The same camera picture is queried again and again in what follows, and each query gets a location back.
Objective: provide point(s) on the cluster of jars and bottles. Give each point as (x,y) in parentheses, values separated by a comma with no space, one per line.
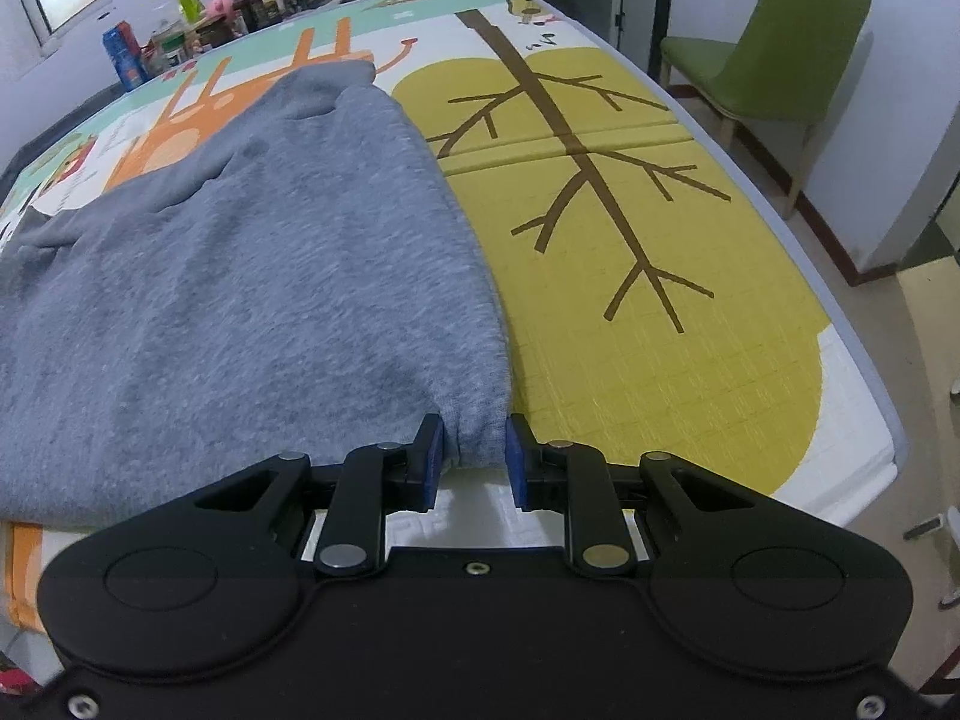
(262,0)

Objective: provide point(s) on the green-capped clear bottle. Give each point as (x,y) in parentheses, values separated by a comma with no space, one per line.
(190,6)

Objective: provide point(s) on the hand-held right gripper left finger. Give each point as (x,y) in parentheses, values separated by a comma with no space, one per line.
(427,465)

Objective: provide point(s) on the blue drink can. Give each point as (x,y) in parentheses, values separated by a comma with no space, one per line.
(126,60)

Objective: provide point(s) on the pink pig toy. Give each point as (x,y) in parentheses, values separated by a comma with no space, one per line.
(223,6)

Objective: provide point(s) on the colourful printed play mat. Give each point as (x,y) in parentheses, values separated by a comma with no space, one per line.
(637,315)

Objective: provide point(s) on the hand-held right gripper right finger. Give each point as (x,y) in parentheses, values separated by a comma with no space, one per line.
(519,465)

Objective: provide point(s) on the grey sweatshirt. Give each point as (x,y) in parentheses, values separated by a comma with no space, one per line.
(262,277)

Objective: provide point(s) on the grey playpen fence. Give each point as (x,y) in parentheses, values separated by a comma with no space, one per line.
(67,116)

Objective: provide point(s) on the green chair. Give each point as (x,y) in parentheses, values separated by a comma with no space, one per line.
(795,37)

